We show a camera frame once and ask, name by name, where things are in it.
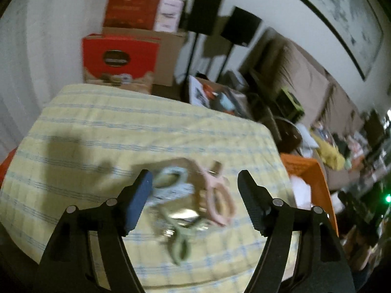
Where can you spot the pink plastic clip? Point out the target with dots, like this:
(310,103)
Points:
(210,180)

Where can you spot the blue plastic clip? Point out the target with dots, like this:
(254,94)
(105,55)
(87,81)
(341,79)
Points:
(171,193)

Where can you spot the orange plastic basket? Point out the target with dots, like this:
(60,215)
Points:
(305,164)

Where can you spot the brown cardboard box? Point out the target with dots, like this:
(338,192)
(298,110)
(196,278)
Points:
(169,61)

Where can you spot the green black device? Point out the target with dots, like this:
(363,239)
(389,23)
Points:
(290,103)

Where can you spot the yellow plaid tablecloth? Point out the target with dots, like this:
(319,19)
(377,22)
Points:
(122,122)

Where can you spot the white curtain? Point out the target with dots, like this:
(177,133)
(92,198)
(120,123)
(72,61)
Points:
(30,67)

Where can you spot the brown sofa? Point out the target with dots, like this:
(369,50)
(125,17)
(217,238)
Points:
(336,177)

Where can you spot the red bundle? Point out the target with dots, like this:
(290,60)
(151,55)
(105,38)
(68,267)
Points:
(6,166)

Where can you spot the white foam net sheet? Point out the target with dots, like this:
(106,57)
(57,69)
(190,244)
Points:
(301,189)

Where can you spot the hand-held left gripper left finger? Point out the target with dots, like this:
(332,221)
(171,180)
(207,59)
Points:
(139,201)

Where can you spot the black speaker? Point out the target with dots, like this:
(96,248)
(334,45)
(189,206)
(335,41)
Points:
(204,12)
(241,26)

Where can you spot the red gift bag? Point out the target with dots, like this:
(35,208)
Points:
(131,6)

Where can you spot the open cardboard clutter box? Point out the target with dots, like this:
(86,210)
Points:
(198,91)

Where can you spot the person's right hand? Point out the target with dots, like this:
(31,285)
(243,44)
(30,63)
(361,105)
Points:
(360,250)

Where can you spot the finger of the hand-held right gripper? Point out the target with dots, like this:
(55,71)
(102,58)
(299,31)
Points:
(348,203)

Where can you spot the small white box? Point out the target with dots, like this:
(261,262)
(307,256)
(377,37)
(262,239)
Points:
(168,15)

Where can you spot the framed ink painting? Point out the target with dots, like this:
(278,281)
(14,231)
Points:
(342,15)

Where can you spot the dark brown container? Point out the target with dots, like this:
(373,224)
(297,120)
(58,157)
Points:
(288,134)

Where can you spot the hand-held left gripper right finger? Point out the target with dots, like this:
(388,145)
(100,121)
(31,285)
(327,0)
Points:
(249,198)

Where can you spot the green plastic clip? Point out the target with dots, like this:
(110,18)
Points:
(180,250)

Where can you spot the white curved device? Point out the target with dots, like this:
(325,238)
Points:
(308,137)

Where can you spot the brown sofa cushion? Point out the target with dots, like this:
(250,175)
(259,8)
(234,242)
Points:
(342,110)
(305,82)

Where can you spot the red printed gift box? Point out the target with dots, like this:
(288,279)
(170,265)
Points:
(122,45)

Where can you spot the yellow cloth on sofa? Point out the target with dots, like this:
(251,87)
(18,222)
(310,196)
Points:
(330,155)

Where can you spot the kraft paper pouch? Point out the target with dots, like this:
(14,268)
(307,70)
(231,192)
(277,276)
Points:
(186,216)

